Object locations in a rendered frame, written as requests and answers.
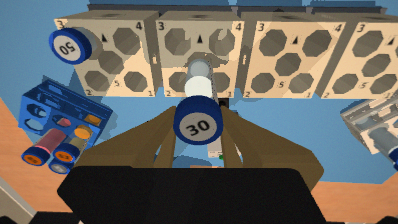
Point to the blue flat mat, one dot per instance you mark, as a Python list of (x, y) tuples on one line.
[(26, 60)]

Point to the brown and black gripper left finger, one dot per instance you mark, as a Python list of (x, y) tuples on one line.
[(137, 147)]

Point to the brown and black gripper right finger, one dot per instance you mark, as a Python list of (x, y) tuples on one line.
[(261, 148)]

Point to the blue tube rack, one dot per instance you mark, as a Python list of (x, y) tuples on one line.
[(64, 100)]

